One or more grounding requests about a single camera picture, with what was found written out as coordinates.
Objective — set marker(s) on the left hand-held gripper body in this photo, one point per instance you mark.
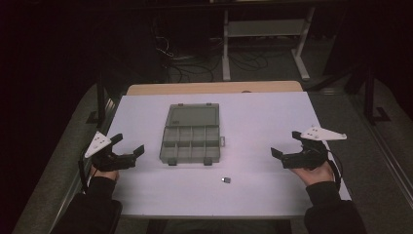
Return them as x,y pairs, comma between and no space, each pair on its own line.
112,162

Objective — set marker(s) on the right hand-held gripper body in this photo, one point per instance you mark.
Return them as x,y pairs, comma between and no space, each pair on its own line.
308,157

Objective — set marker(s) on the grey plastic compartment organizer box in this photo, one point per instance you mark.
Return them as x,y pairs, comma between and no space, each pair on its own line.
191,139

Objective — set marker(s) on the small black part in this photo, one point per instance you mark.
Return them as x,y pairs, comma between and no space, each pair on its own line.
226,179

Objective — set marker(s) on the person's left hand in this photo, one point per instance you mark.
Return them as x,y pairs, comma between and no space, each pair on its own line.
105,175

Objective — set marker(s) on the person's right hand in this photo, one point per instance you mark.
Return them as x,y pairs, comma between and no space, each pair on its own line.
316,176

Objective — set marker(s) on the white table mat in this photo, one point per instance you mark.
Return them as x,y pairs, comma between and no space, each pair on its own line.
253,130

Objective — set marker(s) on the black metal stand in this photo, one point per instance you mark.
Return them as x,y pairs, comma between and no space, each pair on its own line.
101,104
370,97

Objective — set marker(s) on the wooden table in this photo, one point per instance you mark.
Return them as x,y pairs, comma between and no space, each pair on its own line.
201,88

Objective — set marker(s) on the grey floor rail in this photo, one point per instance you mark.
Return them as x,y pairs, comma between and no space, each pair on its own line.
389,156

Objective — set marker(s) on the white metal desk frame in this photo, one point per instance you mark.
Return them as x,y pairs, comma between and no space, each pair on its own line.
259,28

